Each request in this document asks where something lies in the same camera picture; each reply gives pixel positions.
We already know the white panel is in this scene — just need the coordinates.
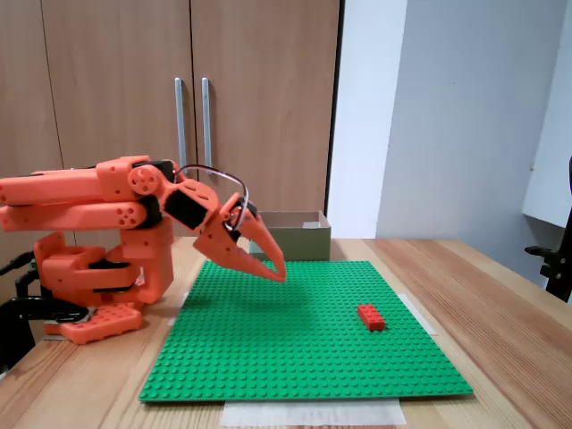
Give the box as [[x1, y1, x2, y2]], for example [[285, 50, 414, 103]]
[[521, 0, 572, 230]]

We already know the red lego block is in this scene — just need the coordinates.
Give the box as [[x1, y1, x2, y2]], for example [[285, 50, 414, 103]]
[[356, 303, 387, 332]]

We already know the short masking tape strip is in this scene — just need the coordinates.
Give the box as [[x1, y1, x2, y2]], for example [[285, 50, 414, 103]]
[[401, 292, 440, 337], [167, 290, 191, 327]]

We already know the wooden cabinet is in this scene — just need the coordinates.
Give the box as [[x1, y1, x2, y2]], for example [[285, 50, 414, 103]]
[[0, 0, 346, 287]]

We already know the open cardboard box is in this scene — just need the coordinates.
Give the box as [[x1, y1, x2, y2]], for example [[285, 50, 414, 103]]
[[248, 210, 332, 264]]

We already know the black table clamp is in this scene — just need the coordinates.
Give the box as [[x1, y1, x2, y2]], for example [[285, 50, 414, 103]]
[[0, 294, 93, 376]]

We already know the wide masking tape strip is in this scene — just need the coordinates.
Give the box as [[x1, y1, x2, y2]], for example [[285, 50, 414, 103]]
[[222, 399, 408, 426]]

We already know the metal cabinet door handle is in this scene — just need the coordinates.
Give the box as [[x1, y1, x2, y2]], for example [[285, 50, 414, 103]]
[[174, 77, 189, 173], [201, 77, 215, 171]]

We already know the black power cable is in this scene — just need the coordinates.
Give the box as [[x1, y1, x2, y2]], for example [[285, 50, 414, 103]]
[[0, 251, 38, 276]]

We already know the green lego baseplate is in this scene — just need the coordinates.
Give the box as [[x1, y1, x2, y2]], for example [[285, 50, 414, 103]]
[[138, 260, 475, 404]]

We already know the black stand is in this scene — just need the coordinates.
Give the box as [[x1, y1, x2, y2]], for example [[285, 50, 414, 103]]
[[525, 156, 572, 305]]

